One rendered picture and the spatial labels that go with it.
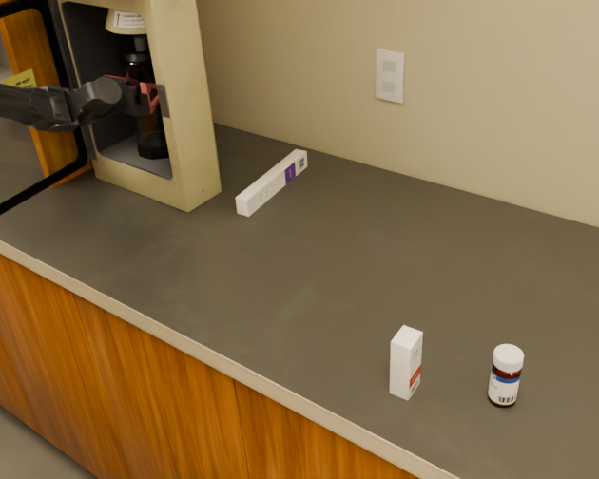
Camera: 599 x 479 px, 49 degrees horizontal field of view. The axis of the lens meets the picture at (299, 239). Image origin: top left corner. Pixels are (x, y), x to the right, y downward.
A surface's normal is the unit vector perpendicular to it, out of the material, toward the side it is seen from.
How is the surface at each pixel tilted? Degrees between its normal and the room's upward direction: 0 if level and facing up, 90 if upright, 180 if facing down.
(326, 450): 90
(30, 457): 0
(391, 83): 90
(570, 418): 0
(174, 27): 90
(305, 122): 90
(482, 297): 0
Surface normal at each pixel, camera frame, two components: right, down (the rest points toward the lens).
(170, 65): 0.80, 0.29
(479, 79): -0.59, 0.48
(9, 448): -0.06, -0.83
